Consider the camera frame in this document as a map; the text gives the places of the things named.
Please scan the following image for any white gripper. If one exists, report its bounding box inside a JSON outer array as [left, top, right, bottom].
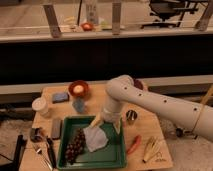
[[90, 107, 121, 132]]

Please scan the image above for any white towel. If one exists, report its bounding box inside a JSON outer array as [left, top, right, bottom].
[[83, 126, 108, 152]]

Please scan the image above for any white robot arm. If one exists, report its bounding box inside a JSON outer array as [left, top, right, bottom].
[[90, 75, 213, 142]]

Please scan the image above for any green plastic tray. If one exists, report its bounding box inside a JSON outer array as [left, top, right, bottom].
[[57, 116, 127, 171]]

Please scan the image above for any small metal cup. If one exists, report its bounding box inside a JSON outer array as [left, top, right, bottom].
[[126, 110, 137, 125]]

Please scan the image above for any blue plastic cup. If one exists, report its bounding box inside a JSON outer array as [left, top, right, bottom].
[[72, 98, 85, 113]]

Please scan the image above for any orange carrot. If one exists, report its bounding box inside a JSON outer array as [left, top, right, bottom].
[[127, 135, 141, 155]]

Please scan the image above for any dark grape bunch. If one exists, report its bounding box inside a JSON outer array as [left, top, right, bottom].
[[65, 129, 86, 164]]

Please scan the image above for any red bowl with egg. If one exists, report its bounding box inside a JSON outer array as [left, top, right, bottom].
[[68, 80, 89, 97]]

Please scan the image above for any purple round plate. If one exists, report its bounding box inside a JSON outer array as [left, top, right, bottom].
[[133, 79, 144, 90]]

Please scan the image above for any blue sponge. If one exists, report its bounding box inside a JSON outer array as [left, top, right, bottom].
[[52, 92, 69, 103]]

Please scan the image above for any grey rectangular block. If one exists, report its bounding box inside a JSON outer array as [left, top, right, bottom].
[[51, 118, 62, 140]]

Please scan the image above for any dark metal clip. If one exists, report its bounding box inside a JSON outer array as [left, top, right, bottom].
[[30, 128, 43, 142]]

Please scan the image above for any black office chair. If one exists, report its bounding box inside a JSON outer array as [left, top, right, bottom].
[[141, 0, 198, 28]]

